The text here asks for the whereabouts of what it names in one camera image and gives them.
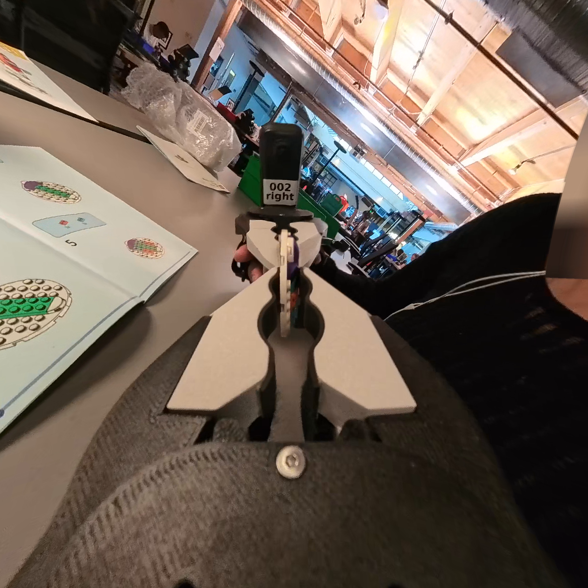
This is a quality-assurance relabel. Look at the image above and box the green plastic bin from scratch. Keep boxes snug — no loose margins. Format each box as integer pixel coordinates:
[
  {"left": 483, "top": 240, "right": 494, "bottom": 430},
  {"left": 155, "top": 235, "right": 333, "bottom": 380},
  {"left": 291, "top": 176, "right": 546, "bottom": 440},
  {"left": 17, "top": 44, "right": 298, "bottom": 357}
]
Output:
[{"left": 237, "top": 153, "right": 265, "bottom": 207}]

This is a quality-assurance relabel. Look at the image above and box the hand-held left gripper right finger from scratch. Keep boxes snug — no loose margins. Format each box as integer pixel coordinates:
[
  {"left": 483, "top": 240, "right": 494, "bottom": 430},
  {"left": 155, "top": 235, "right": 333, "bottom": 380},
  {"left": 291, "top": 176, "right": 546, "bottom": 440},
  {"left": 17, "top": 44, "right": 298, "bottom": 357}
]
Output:
[{"left": 303, "top": 266, "right": 418, "bottom": 433}]

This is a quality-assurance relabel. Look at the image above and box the white earphone cable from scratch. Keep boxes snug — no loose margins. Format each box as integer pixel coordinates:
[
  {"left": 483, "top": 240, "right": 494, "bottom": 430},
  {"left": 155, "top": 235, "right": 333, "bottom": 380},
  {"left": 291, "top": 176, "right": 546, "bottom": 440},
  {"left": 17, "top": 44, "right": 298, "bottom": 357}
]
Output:
[{"left": 385, "top": 270, "right": 548, "bottom": 320}]

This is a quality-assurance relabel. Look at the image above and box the open light blue instruction booklet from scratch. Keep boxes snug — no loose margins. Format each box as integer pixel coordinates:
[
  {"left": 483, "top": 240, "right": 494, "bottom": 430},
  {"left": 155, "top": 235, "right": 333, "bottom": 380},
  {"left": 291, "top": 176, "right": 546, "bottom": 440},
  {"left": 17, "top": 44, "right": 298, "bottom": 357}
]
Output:
[{"left": 0, "top": 145, "right": 199, "bottom": 433}]

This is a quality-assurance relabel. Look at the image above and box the person's right hand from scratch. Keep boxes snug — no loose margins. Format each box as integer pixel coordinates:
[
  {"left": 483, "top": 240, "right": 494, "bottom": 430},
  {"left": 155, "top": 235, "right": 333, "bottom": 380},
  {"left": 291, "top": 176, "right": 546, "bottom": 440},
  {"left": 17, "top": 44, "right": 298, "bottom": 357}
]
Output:
[{"left": 233, "top": 243, "right": 266, "bottom": 282}]

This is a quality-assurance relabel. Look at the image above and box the person's black sweater torso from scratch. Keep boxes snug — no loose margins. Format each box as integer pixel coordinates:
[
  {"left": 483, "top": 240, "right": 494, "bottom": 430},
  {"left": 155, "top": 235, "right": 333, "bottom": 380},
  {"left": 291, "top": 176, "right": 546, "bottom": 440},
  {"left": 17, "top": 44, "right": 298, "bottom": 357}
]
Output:
[{"left": 390, "top": 276, "right": 588, "bottom": 588}]

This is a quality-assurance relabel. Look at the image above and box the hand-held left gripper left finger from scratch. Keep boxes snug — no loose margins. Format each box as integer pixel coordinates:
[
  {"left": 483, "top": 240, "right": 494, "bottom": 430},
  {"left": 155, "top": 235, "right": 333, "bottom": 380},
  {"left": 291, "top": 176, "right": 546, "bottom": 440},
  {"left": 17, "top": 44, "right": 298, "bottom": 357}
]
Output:
[{"left": 165, "top": 270, "right": 281, "bottom": 425}]

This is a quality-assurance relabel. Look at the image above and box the clear plastic bag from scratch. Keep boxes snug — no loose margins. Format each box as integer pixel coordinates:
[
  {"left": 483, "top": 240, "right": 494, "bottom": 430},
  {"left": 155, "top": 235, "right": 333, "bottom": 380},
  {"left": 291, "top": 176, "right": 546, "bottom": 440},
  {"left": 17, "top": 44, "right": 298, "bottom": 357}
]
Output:
[{"left": 120, "top": 62, "right": 243, "bottom": 172}]

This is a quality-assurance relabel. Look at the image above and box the round white lego plate build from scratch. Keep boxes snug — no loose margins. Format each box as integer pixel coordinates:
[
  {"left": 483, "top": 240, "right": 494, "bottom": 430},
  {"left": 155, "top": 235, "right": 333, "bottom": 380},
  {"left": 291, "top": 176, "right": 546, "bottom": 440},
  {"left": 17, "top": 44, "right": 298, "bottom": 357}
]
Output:
[{"left": 277, "top": 229, "right": 305, "bottom": 337}]

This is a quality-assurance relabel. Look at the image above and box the closed white instruction booklet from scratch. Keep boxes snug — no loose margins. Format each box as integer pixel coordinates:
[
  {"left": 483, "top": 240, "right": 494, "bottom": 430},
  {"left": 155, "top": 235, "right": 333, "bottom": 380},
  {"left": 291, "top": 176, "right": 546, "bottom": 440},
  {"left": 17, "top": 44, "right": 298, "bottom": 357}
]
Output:
[
  {"left": 137, "top": 125, "right": 231, "bottom": 194},
  {"left": 0, "top": 41, "right": 98, "bottom": 124}
]

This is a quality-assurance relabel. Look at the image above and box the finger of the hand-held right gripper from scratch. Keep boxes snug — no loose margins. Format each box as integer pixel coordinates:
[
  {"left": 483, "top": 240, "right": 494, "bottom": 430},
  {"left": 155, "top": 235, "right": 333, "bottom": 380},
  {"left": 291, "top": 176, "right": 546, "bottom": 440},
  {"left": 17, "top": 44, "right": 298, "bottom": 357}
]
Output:
[
  {"left": 289, "top": 220, "right": 329, "bottom": 273},
  {"left": 245, "top": 220, "right": 283, "bottom": 277}
]

